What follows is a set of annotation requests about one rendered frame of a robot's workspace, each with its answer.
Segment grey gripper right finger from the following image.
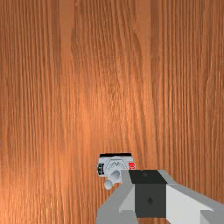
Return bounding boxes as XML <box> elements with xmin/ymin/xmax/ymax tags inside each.
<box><xmin>148</xmin><ymin>169</ymin><xmax>224</xmax><ymax>224</ymax></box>

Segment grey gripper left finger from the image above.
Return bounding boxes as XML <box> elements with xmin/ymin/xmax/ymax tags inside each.
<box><xmin>96</xmin><ymin>169</ymin><xmax>151</xmax><ymax>224</ymax></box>

